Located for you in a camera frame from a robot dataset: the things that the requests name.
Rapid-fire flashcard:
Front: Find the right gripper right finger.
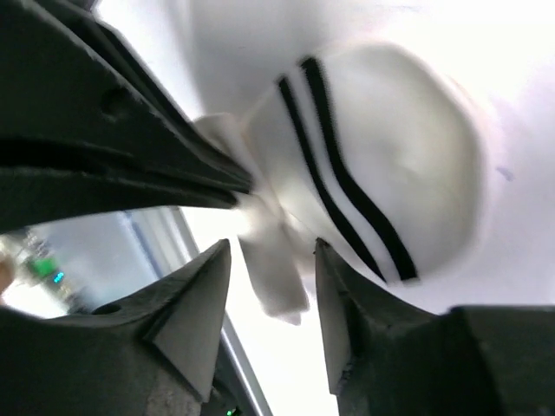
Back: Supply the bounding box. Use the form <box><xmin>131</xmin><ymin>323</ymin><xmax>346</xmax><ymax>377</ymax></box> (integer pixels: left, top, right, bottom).
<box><xmin>315</xmin><ymin>240</ymin><xmax>554</xmax><ymax>415</ymax></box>

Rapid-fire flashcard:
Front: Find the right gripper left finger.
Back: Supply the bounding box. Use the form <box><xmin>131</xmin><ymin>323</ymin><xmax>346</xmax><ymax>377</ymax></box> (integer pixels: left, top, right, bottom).
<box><xmin>1</xmin><ymin>240</ymin><xmax>231</xmax><ymax>415</ymax></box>

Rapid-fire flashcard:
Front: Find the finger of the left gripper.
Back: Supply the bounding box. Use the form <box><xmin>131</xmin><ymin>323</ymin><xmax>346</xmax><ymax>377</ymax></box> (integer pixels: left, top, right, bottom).
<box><xmin>1</xmin><ymin>167</ymin><xmax>237</xmax><ymax>233</ymax></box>
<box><xmin>1</xmin><ymin>1</ymin><xmax>251</xmax><ymax>192</ymax></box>

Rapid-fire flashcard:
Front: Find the white sock with black stripes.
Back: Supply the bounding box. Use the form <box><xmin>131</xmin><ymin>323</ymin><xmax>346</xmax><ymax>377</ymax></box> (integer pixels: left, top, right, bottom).
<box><xmin>194</xmin><ymin>42</ymin><xmax>487</xmax><ymax>322</ymax></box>

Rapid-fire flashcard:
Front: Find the aluminium frame rail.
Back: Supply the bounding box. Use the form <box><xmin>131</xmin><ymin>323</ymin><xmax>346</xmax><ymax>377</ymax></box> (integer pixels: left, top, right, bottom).
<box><xmin>124</xmin><ymin>207</ymin><xmax>273</xmax><ymax>416</ymax></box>

